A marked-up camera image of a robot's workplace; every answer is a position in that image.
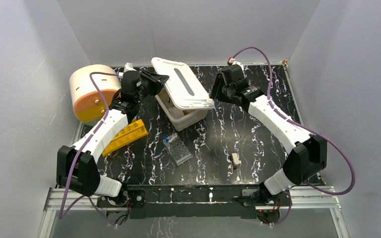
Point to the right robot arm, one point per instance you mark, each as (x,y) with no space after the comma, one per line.
(306,151)

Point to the white bin lid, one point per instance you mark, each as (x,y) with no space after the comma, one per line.
(183,87)

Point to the clear acrylic tube rack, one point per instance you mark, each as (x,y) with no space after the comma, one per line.
(177,149)

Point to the black mounting base rail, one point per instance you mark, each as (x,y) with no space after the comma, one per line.
(238,200)

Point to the beige plastic bin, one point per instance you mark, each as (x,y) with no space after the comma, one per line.
(180,119)

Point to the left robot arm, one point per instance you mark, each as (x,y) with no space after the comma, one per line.
(77,164)

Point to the cream and orange cylinder appliance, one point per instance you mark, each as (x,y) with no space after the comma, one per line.
(88,105)

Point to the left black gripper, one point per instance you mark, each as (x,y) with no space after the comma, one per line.
(148,83)

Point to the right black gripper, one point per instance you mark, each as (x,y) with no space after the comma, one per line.
(219,82)

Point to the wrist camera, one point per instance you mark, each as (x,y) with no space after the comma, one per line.
(128,67)
(233,61)

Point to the yellow test tube rack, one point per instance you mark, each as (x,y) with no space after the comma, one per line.
(129,134)

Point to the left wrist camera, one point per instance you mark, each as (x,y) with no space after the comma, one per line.
(128,67)

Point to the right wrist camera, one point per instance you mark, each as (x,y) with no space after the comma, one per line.
(233,61)

